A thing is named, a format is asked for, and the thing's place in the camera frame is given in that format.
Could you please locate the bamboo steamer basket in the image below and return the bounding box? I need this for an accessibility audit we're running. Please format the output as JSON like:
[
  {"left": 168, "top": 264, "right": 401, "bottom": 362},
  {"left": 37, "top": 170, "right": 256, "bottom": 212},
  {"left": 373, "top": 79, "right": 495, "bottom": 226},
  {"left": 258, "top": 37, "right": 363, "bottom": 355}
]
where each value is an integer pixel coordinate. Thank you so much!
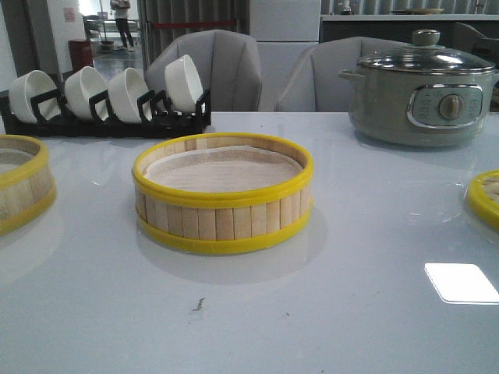
[
  {"left": 1, "top": 135, "right": 56, "bottom": 235},
  {"left": 133, "top": 132, "right": 313, "bottom": 255}
]

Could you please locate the yellow woven steamer lid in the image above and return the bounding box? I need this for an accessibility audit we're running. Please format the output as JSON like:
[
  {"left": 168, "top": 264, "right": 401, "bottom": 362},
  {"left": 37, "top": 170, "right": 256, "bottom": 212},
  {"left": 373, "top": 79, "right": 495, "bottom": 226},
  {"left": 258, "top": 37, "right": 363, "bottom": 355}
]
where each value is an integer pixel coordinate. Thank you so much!
[{"left": 466, "top": 170, "right": 498, "bottom": 231}]

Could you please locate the white steamer liner cloth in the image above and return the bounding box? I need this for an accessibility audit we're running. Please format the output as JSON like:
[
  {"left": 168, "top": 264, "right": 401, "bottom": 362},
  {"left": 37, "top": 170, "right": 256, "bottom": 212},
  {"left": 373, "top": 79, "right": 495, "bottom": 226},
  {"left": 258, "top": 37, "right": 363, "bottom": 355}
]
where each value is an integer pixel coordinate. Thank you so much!
[{"left": 145, "top": 146, "right": 303, "bottom": 192}]

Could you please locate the black dish rack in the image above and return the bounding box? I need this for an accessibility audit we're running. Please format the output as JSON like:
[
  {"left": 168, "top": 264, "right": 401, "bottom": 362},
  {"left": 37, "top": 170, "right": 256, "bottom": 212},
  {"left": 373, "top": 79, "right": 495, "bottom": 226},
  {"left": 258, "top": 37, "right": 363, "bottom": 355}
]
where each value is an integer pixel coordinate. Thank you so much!
[{"left": 1, "top": 88, "right": 211, "bottom": 139}]

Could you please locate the white bowl right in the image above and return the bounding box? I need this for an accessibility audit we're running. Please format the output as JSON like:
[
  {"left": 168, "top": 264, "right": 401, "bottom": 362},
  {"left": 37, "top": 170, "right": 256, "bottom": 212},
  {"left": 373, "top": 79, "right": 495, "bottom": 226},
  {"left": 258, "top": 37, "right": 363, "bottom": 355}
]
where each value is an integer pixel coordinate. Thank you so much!
[{"left": 165, "top": 55, "right": 203, "bottom": 113}]

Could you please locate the white bowl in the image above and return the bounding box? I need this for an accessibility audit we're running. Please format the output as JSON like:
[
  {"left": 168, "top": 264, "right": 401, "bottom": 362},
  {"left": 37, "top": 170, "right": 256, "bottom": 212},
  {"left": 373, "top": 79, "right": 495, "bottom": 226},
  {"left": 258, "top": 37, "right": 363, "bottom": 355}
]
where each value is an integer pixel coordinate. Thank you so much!
[
  {"left": 165, "top": 55, "right": 203, "bottom": 113},
  {"left": 65, "top": 66, "right": 107, "bottom": 121},
  {"left": 9, "top": 70, "right": 56, "bottom": 124},
  {"left": 108, "top": 68, "right": 150, "bottom": 124}
]

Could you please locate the grey chair right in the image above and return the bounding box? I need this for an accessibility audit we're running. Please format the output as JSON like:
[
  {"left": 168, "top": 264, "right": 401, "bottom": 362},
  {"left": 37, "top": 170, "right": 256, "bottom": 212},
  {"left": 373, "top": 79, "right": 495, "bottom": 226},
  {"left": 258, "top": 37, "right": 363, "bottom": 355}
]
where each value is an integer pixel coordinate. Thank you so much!
[{"left": 274, "top": 37, "right": 404, "bottom": 112}]

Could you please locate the grey chair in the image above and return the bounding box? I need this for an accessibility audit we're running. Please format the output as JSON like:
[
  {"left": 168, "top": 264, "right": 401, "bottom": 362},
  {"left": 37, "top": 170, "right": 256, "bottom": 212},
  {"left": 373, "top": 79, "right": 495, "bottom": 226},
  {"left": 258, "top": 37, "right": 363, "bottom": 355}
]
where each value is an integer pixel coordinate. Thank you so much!
[
  {"left": 144, "top": 30, "right": 262, "bottom": 112},
  {"left": 274, "top": 37, "right": 404, "bottom": 112}
]

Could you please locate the grey chair left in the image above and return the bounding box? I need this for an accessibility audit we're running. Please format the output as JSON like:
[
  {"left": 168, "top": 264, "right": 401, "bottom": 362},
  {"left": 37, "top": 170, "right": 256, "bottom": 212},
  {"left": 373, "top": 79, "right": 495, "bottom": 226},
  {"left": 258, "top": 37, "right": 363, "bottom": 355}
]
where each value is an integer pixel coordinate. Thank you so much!
[{"left": 144, "top": 30, "right": 262, "bottom": 112}]

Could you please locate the white cabinet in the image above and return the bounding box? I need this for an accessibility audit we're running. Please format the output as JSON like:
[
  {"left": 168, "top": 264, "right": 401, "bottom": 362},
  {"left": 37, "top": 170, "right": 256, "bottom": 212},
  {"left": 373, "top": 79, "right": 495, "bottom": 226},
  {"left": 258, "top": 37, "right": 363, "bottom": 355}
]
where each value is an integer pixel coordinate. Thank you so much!
[{"left": 249, "top": 1, "right": 321, "bottom": 111}]

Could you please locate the grey electric cooking pot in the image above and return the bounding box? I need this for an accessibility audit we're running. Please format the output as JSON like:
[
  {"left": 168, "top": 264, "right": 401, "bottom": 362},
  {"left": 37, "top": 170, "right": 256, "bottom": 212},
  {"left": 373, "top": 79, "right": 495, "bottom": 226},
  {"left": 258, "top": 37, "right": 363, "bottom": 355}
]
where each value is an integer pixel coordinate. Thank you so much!
[{"left": 339, "top": 67, "right": 498, "bottom": 147}]

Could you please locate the grey counter shelf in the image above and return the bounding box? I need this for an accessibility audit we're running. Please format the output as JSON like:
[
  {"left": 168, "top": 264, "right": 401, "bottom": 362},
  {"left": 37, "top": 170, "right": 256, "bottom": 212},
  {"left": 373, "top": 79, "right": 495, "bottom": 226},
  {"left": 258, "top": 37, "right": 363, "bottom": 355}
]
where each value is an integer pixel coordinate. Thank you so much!
[{"left": 319, "top": 14, "right": 498, "bottom": 45}]

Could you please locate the red bin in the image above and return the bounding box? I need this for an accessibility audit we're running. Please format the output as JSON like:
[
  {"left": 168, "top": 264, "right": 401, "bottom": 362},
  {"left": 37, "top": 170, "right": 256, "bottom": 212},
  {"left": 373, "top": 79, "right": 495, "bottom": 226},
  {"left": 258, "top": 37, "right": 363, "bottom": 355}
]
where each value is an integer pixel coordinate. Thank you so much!
[{"left": 68, "top": 39, "right": 94, "bottom": 72}]

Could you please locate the glass pot lid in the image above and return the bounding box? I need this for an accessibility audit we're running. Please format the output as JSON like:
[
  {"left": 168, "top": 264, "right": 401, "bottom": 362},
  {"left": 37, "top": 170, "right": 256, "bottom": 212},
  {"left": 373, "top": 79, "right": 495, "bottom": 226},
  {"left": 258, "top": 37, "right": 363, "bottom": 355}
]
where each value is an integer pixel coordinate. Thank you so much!
[{"left": 358, "top": 29, "right": 495, "bottom": 75}]

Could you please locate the person in background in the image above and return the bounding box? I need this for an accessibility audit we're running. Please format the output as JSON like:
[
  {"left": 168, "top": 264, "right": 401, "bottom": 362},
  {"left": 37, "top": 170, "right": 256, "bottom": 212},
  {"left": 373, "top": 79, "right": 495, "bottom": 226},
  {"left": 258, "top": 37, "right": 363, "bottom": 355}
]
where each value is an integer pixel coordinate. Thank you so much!
[{"left": 110, "top": 0, "right": 134, "bottom": 51}]

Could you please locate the white bowl far left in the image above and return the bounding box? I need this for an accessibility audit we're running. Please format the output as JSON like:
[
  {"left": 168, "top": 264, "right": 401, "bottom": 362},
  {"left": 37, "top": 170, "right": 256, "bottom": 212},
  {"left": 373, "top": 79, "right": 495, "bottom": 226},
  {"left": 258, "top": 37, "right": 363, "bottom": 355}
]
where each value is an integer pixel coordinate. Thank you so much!
[{"left": 9, "top": 70, "right": 56, "bottom": 124}]

